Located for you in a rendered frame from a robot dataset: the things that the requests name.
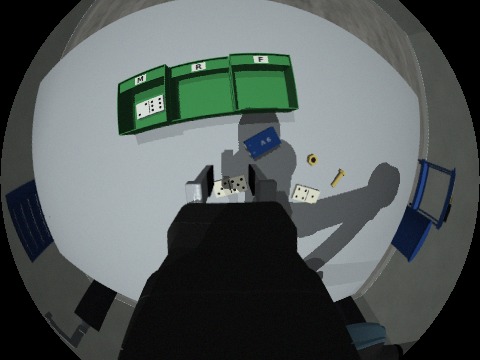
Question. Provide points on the brass hex nut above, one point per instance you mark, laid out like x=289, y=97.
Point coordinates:
x=312, y=159

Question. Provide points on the green three-compartment bin rack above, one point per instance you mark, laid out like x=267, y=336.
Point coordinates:
x=208, y=92

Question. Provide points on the blue 9v battery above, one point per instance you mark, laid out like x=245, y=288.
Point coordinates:
x=262, y=142

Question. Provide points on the white domino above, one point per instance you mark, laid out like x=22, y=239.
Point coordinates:
x=230, y=185
x=150, y=107
x=305, y=194

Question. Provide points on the brass bolt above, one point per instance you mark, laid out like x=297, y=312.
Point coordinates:
x=342, y=173

